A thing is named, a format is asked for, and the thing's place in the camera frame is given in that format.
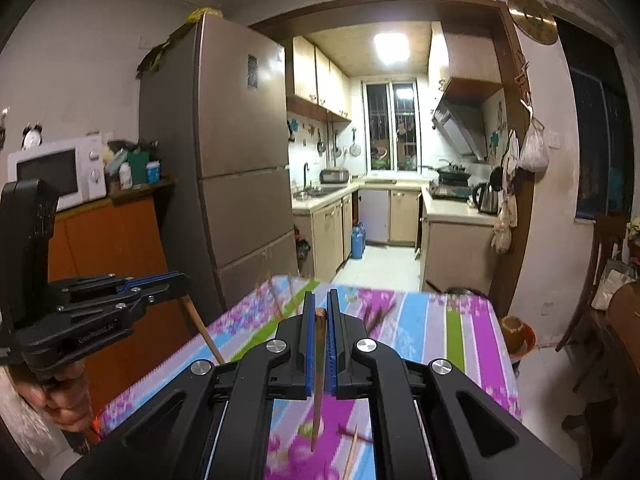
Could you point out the grey brown refrigerator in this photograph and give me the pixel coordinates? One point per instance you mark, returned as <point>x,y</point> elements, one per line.
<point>240,135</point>

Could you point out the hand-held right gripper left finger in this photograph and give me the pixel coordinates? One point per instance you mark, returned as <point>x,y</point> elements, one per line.
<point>309,355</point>

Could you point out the twin bell alarm clock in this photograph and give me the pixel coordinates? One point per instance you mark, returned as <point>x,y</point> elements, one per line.
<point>31,137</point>

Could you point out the wooden side table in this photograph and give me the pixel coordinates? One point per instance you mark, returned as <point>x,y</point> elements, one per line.
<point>627,360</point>

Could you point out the red plastic object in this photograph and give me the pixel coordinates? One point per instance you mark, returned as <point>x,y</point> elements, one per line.
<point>94,430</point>

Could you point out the barred kitchen window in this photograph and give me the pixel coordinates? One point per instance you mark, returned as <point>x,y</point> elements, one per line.
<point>380,115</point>

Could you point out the silver countertop cooker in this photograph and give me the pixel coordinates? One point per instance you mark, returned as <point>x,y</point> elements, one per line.
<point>334,176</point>

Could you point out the white hanging plastic bag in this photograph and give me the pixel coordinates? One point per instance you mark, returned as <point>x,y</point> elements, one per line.
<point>534,152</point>

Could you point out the gold round wall clock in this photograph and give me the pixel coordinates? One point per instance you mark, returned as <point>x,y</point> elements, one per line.
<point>532,17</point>

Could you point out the person's left hand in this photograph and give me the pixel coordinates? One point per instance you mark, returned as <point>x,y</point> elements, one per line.
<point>67,397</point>

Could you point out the white hanging cloth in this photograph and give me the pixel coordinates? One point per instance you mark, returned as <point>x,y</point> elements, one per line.
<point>510,157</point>

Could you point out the brown bamboo chopstick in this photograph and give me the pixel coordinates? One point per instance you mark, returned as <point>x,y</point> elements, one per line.
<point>274,290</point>
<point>376,316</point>
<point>202,332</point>
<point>319,410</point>

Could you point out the pale lying tube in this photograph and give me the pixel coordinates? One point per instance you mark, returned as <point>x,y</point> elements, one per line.
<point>116,160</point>

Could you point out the flower wall sticker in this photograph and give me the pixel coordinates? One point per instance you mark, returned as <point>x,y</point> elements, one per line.
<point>496,132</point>

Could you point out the orange floor basket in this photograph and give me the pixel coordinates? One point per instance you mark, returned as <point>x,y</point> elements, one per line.
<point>517,335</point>

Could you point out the white wall switch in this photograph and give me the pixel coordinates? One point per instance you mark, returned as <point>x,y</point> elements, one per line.
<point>554,139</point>

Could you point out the hanging kitchen utensil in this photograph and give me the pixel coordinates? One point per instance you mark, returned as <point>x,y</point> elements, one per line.
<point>320,145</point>

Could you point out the steel electric kettle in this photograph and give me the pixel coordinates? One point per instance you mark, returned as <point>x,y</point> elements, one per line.
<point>487,199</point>

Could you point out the orange wooden cabinet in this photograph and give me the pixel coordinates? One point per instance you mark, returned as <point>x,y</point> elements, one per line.
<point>120,240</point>

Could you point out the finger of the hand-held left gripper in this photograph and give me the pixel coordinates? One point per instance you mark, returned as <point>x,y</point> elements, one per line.
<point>160,294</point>
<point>150,281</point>

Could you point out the gas stove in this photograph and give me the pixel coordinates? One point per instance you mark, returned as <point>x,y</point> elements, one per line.
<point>450,192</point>

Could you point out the beige wall cabinet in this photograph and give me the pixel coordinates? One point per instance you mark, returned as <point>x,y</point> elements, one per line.
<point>315,77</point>
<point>470,60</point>

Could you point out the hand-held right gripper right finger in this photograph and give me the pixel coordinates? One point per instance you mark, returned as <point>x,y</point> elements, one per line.
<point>336,355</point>

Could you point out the steel range hood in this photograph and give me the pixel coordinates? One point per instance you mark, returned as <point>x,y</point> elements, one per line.
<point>460,127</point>

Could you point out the beige hanging cloth bag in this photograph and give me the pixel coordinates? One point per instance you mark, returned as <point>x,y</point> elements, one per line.
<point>502,232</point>

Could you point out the ceiling light panel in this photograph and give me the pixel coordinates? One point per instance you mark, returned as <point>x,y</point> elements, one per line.
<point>391,49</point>

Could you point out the flower bouquet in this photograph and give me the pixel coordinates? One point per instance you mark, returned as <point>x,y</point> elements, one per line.
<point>634,227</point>

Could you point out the dark curtained window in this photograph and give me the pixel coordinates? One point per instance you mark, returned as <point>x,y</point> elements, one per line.
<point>595,135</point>

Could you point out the refrigerator sticker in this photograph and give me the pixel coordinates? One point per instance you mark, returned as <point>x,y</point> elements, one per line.
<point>252,72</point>

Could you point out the black hanging pan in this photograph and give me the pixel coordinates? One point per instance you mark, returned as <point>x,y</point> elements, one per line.
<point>495,177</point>

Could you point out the white medicine bottle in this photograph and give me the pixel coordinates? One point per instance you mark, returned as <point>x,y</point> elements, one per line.
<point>125,177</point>

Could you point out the blue gas bottle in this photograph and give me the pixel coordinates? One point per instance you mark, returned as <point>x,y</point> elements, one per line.
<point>357,240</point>

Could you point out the black wok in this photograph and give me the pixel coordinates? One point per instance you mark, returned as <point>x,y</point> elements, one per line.
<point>452,175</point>

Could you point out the green box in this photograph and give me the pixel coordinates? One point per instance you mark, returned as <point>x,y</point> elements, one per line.
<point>138,162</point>

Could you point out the white microwave oven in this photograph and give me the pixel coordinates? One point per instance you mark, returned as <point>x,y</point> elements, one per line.
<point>85,160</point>

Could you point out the hanging frying pan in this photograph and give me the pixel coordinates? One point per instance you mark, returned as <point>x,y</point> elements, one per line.
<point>336,150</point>
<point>355,147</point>

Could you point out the wooden chair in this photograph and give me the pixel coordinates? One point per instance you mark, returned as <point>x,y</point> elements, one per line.
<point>605,240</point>

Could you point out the floral striped tablecloth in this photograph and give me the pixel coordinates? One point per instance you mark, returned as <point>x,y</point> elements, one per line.
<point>450,340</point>

